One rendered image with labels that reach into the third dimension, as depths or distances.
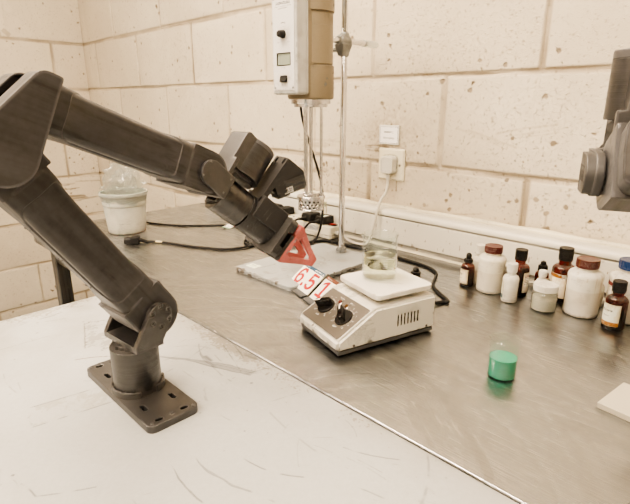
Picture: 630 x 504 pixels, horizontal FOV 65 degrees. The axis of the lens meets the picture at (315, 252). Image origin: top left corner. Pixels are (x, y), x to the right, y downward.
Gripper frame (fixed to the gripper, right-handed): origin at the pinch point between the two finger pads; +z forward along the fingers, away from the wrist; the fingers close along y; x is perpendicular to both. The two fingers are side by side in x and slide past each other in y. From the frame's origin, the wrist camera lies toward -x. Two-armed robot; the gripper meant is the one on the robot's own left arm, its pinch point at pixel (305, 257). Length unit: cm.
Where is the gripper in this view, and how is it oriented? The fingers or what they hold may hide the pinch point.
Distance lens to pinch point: 83.8
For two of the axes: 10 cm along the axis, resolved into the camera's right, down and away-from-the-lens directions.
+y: -5.0, -2.5, 8.3
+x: -5.6, 8.3, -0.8
